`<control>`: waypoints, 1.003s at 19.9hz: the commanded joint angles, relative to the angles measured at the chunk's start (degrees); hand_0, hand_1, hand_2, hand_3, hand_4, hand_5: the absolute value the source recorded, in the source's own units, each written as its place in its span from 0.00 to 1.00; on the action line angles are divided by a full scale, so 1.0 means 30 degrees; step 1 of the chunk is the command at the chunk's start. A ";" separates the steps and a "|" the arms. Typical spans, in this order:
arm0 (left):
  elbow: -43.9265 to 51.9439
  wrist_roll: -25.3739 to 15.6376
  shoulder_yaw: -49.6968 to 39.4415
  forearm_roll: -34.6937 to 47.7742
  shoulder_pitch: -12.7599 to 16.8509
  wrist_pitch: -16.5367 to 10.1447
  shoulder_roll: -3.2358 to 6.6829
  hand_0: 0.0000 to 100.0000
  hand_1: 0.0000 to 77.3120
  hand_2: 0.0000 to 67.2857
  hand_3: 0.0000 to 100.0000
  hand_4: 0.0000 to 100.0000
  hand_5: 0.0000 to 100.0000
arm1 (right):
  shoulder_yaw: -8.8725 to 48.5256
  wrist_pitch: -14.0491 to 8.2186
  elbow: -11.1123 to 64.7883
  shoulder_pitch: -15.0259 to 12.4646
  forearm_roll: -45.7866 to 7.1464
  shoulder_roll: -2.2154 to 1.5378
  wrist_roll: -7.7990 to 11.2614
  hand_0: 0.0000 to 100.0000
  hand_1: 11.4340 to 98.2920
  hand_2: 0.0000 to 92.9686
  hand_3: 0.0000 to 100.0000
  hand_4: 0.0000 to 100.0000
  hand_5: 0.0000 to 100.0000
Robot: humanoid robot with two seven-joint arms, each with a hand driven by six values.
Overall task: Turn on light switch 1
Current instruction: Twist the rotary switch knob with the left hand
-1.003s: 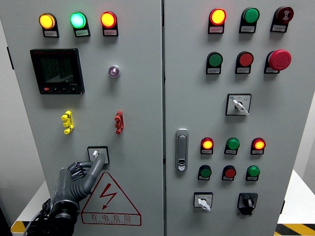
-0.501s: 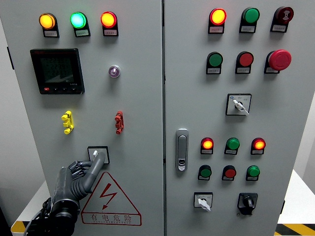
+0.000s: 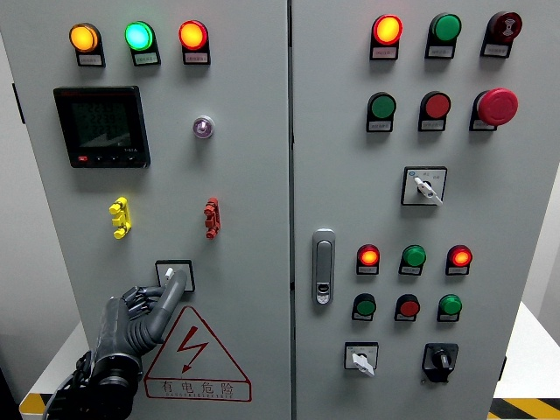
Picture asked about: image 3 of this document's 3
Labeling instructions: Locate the bright green round lamp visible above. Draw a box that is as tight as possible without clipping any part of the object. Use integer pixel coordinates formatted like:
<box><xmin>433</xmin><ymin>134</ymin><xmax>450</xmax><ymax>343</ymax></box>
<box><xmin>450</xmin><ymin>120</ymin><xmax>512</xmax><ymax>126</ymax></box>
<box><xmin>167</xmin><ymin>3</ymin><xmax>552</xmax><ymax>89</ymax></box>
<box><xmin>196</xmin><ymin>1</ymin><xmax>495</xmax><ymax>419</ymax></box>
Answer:
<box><xmin>124</xmin><ymin>21</ymin><xmax>155</xmax><ymax>52</ymax></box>

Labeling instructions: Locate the dark red round buzzer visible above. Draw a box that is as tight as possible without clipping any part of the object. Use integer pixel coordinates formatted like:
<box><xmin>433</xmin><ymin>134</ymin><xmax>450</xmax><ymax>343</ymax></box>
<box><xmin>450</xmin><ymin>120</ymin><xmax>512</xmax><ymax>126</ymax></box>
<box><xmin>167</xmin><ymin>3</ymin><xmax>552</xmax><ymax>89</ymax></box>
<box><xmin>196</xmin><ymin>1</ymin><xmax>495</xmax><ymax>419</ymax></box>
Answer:
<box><xmin>486</xmin><ymin>10</ymin><xmax>523</xmax><ymax>45</ymax></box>

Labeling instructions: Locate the red warning triangle sticker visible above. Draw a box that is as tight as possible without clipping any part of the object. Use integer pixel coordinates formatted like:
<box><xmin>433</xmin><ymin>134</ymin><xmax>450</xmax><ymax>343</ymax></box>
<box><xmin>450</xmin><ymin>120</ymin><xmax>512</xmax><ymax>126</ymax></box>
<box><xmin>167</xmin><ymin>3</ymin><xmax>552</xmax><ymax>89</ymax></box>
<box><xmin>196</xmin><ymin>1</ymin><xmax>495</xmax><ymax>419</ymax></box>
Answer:
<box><xmin>143</xmin><ymin>304</ymin><xmax>253</xmax><ymax>403</ymax></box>

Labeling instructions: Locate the large red round lamp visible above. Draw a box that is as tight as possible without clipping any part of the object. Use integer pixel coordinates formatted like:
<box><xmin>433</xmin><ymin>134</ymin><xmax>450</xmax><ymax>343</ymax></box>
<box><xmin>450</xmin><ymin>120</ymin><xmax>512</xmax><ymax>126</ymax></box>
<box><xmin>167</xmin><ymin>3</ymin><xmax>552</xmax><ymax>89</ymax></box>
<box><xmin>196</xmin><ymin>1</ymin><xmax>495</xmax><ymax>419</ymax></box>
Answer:
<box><xmin>178</xmin><ymin>19</ymin><xmax>209</xmax><ymax>51</ymax></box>
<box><xmin>372</xmin><ymin>14</ymin><xmax>404</xmax><ymax>46</ymax></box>

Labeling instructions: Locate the large green push button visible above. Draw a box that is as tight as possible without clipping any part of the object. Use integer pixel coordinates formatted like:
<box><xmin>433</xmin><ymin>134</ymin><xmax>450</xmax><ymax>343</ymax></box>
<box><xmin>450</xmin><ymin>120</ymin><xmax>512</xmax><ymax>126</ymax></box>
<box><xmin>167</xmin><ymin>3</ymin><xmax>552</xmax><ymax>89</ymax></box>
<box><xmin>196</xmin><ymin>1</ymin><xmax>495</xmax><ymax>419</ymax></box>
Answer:
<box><xmin>429</xmin><ymin>13</ymin><xmax>463</xmax><ymax>44</ymax></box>

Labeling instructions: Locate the grey door with lock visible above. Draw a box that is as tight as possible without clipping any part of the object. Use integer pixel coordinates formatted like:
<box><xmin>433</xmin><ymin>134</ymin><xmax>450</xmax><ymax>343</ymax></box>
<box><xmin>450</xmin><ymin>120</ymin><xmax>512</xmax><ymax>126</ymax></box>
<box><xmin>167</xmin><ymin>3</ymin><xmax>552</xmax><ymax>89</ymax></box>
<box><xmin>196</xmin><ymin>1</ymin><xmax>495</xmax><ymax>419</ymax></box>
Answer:
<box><xmin>290</xmin><ymin>0</ymin><xmax>560</xmax><ymax>420</ymax></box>

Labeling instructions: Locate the silver door lock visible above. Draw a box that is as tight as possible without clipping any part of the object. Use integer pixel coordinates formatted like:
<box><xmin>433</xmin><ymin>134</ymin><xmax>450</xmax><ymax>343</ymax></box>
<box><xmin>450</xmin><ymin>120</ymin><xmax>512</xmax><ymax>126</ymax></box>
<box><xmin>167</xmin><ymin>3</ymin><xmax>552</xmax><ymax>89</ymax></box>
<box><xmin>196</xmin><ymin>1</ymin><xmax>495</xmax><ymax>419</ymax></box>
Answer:
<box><xmin>311</xmin><ymin>228</ymin><xmax>337</xmax><ymax>306</ymax></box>

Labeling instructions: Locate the small red round lamp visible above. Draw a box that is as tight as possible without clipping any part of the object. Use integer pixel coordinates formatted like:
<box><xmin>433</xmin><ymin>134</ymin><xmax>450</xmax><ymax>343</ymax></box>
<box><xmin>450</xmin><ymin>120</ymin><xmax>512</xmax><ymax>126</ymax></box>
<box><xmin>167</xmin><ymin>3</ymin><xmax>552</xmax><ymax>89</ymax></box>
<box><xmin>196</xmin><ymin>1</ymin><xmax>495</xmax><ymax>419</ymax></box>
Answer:
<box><xmin>356</xmin><ymin>244</ymin><xmax>381</xmax><ymax>267</ymax></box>
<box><xmin>446</xmin><ymin>245</ymin><xmax>473</xmax><ymax>268</ymax></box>

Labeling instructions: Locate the black-handle turn switch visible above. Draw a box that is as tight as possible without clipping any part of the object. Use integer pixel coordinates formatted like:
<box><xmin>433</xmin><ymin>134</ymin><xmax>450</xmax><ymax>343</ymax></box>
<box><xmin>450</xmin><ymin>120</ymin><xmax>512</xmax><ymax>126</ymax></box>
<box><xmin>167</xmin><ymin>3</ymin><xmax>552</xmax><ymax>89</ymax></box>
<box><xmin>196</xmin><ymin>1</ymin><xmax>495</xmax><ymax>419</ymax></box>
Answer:
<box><xmin>421</xmin><ymin>343</ymin><xmax>459</xmax><ymax>385</ymax></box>

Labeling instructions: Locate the yellow round lamp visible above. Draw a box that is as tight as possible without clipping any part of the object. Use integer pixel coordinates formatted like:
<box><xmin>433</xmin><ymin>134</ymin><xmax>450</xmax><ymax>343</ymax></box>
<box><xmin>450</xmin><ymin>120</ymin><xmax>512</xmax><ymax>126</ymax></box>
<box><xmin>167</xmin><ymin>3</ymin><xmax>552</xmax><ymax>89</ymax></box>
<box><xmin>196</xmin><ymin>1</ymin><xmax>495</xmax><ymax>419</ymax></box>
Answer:
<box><xmin>68</xmin><ymin>23</ymin><xmax>101</xmax><ymax>53</ymax></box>

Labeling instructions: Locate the black display meter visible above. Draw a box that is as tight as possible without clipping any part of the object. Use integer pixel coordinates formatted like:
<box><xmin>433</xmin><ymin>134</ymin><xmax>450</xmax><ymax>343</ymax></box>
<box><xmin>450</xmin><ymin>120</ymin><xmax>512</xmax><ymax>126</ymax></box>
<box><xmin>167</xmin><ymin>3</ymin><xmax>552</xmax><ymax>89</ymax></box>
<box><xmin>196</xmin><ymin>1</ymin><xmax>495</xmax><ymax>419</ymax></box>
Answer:
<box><xmin>52</xmin><ymin>85</ymin><xmax>151</xmax><ymax>170</ymax></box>

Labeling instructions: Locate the small red handle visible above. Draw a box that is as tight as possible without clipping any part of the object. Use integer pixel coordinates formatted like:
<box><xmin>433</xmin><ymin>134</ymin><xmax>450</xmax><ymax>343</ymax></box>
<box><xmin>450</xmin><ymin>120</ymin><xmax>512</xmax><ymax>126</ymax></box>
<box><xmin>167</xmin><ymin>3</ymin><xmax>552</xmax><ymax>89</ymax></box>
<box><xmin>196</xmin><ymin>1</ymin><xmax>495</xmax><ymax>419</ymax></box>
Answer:
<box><xmin>203</xmin><ymin>197</ymin><xmax>221</xmax><ymax>241</ymax></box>

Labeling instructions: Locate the small red push button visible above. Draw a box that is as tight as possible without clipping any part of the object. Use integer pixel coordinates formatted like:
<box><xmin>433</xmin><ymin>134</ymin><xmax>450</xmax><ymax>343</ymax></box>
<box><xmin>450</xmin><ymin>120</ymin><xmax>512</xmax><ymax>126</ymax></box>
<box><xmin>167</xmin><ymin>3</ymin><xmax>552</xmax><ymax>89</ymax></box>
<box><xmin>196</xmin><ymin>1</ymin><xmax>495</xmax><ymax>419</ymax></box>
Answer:
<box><xmin>395</xmin><ymin>294</ymin><xmax>422</xmax><ymax>318</ymax></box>

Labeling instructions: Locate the white round lamp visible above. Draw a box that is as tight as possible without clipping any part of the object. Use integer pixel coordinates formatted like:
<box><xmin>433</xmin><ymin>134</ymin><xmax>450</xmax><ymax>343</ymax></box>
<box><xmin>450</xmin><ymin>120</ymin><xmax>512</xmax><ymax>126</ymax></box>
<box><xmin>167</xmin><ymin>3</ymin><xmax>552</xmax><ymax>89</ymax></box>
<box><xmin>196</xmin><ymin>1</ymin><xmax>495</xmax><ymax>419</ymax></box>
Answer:
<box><xmin>192</xmin><ymin>115</ymin><xmax>215</xmax><ymax>140</ymax></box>

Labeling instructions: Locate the large red stop button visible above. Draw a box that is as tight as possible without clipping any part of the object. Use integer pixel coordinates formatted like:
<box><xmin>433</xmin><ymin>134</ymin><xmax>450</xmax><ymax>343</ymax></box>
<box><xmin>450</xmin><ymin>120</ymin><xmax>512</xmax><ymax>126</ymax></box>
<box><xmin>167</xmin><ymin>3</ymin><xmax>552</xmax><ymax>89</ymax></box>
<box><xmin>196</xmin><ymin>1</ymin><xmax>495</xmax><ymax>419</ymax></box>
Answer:
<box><xmin>473</xmin><ymin>87</ymin><xmax>520</xmax><ymax>128</ymax></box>

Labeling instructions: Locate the black yellow striped tape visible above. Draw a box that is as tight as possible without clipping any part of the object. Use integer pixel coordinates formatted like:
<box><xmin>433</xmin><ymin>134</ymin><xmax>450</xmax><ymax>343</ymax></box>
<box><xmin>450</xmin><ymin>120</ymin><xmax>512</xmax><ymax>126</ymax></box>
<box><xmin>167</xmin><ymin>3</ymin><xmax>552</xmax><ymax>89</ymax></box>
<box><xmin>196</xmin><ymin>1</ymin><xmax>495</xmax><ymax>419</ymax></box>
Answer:
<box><xmin>487</xmin><ymin>397</ymin><xmax>560</xmax><ymax>420</ymax></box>
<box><xmin>18</xmin><ymin>393</ymin><xmax>71</xmax><ymax>418</ymax></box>

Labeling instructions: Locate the small green round lamp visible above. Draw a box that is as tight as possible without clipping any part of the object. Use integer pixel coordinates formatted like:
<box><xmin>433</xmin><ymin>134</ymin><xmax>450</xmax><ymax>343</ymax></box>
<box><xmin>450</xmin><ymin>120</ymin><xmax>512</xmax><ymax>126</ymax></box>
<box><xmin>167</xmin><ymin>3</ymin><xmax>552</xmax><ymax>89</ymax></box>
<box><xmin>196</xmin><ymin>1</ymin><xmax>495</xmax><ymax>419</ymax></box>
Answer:
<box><xmin>401</xmin><ymin>244</ymin><xmax>427</xmax><ymax>268</ymax></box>

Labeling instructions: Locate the grey door with display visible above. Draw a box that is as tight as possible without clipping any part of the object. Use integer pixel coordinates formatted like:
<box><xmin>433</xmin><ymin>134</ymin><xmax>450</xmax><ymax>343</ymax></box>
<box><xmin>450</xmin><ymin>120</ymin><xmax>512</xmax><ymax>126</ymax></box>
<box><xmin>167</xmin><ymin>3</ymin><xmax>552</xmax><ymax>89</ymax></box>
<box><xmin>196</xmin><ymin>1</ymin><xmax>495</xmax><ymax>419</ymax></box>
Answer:
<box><xmin>0</xmin><ymin>0</ymin><xmax>292</xmax><ymax>420</ymax></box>

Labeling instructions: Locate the large white-handle turn switch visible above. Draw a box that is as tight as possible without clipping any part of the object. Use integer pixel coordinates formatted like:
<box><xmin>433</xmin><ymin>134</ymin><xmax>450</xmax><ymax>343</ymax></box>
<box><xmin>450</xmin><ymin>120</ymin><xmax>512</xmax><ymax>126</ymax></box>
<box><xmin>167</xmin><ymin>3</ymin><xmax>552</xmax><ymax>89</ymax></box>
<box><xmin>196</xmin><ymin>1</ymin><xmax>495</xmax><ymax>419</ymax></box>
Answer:
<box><xmin>400</xmin><ymin>166</ymin><xmax>448</xmax><ymax>207</ymax></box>

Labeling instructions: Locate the small yellow handle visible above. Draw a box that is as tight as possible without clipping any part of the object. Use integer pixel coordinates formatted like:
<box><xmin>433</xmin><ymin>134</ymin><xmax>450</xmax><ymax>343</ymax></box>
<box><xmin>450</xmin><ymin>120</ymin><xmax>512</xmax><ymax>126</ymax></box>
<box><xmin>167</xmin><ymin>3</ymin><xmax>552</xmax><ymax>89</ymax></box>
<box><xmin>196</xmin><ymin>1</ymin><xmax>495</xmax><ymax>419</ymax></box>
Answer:
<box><xmin>108</xmin><ymin>196</ymin><xmax>131</xmax><ymax>241</ymax></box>

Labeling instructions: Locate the small green push button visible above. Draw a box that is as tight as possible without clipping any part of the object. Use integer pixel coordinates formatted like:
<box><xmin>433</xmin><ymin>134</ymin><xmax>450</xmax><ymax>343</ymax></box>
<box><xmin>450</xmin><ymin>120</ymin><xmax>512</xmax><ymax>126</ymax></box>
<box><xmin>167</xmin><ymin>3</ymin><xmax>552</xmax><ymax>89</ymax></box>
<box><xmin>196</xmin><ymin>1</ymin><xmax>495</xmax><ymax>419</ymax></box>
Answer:
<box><xmin>437</xmin><ymin>294</ymin><xmax>463</xmax><ymax>317</ymax></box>
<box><xmin>353</xmin><ymin>293</ymin><xmax>377</xmax><ymax>317</ymax></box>

